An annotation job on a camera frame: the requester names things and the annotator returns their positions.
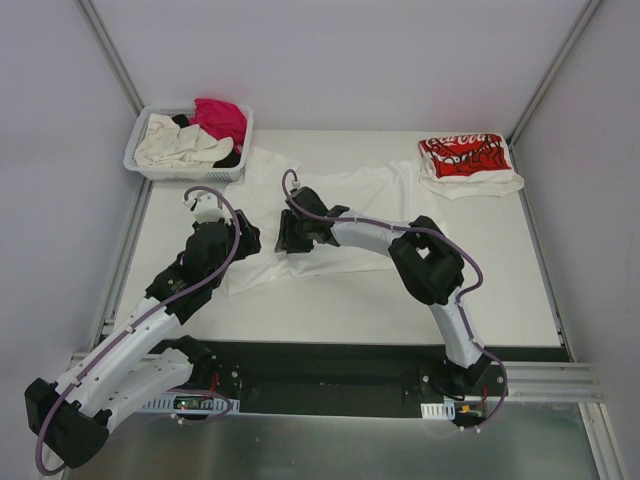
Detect plain white t-shirt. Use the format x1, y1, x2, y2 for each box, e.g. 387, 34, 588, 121
222, 147, 437, 296

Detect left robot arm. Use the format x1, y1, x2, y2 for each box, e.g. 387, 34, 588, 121
25, 210, 261, 475

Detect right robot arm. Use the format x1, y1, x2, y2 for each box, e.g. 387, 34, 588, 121
276, 187, 492, 395

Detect black garment in basket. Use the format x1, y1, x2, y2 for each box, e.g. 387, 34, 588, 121
172, 114, 241, 168

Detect white plastic laundry basket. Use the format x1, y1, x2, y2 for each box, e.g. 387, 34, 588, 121
123, 102, 253, 183

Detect cream shirt in basket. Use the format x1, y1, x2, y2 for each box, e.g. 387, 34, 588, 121
136, 116, 234, 167

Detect pink garment in basket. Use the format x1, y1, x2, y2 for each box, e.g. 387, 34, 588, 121
190, 98, 248, 153

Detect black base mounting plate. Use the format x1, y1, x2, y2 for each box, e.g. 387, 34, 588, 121
144, 337, 509, 419

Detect folded Coca-Cola print t-shirt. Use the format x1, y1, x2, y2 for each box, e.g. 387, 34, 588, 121
418, 133, 524, 200

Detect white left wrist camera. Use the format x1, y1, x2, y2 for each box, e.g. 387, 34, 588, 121
183, 190, 226, 224

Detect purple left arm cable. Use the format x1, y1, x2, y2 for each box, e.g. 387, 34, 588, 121
34, 185, 242, 475

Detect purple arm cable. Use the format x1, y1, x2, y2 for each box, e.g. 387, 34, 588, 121
34, 185, 242, 475
280, 168, 509, 441

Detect left white cable duct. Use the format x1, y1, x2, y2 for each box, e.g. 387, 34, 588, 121
141, 392, 240, 415

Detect white cable duct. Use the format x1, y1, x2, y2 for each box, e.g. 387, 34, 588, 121
420, 402, 456, 421
141, 392, 240, 415

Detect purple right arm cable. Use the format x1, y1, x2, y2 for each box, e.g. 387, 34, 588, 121
280, 168, 509, 441

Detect aluminium extrusion rail left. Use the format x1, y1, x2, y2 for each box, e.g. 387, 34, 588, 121
69, 350, 100, 368

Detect aluminium extrusion rail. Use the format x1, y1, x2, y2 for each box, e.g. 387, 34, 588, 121
69, 350, 100, 368
505, 362, 604, 403

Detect right white cable duct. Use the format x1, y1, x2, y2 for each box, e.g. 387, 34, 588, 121
420, 402, 456, 421

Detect aluminium frame post left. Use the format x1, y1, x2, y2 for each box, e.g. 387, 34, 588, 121
75, 0, 144, 115

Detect aluminium frame post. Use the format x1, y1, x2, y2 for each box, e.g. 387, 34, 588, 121
75, 0, 144, 115
507, 0, 606, 147

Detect aluminium extrusion rail right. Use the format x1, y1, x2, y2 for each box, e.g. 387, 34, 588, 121
505, 362, 604, 403

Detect aluminium frame post right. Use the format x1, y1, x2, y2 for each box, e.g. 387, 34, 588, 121
507, 0, 606, 147

